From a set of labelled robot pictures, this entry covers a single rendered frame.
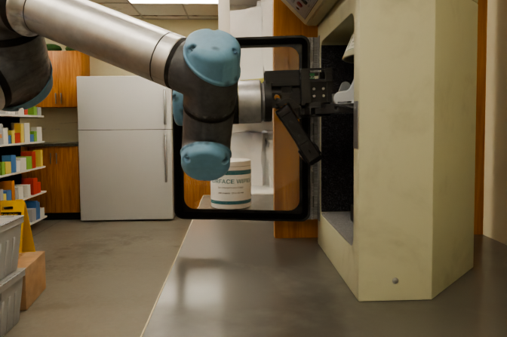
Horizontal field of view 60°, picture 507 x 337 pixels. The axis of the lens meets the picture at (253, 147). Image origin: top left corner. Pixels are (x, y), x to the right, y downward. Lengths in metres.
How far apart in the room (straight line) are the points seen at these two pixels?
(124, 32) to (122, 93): 5.05
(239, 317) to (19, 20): 0.53
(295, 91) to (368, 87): 0.15
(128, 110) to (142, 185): 0.94
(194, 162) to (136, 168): 5.02
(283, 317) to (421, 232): 0.24
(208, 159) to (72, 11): 0.28
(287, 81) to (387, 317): 0.39
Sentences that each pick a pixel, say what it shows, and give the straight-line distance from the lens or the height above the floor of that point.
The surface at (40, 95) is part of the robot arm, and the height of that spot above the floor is 1.26.
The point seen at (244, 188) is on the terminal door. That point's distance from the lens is 0.98.
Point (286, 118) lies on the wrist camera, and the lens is 0.76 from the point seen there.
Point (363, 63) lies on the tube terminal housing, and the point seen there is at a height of 1.29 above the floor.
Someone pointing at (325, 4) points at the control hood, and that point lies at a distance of 0.82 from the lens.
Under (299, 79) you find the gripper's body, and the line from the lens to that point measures 0.77.
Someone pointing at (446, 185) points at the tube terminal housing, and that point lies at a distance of 0.75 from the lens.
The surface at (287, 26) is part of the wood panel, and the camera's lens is 1.03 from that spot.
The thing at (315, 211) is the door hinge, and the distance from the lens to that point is 0.98.
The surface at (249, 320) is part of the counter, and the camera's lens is 0.64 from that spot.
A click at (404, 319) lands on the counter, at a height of 0.94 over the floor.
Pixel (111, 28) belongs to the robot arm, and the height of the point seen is 1.34.
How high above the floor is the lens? 1.20
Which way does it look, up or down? 3 degrees down
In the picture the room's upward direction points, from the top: straight up
